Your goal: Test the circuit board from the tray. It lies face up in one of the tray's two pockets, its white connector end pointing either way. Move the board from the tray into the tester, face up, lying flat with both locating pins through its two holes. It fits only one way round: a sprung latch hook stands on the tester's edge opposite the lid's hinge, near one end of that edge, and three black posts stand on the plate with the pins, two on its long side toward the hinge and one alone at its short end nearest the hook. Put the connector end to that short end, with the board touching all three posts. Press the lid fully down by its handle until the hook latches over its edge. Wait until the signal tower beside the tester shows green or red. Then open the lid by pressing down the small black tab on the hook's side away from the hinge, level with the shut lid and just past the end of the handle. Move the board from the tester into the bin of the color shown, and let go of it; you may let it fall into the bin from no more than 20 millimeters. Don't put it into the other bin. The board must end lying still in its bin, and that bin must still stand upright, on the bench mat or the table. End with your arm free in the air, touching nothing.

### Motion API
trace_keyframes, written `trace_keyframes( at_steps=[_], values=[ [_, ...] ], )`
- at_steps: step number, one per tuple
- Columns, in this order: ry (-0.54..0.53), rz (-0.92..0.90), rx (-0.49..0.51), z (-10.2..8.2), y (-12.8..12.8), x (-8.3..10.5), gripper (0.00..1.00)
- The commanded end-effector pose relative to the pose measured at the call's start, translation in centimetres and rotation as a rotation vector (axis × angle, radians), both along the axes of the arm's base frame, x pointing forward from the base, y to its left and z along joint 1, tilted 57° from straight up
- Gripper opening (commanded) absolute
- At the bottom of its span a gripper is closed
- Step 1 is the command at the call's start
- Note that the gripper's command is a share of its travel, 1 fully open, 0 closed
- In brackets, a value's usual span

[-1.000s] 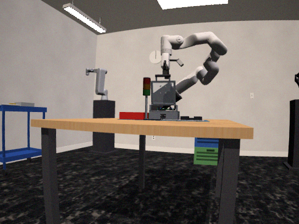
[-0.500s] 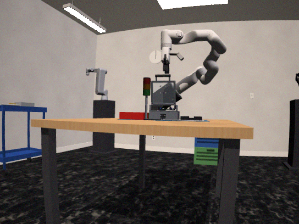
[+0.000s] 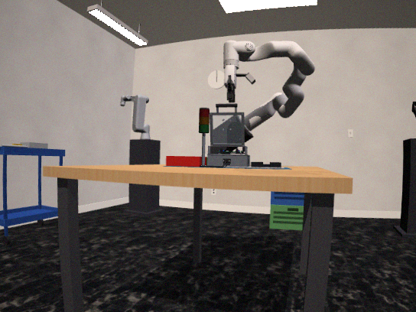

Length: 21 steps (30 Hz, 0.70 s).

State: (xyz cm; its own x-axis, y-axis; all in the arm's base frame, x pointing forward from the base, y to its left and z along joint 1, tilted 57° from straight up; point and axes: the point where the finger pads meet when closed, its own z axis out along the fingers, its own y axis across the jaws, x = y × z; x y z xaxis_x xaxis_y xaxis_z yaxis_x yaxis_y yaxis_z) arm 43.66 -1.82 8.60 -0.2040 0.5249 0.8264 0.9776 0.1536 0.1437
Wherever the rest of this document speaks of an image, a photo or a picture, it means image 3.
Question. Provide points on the red open bin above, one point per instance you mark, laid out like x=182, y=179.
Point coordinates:
x=186, y=161

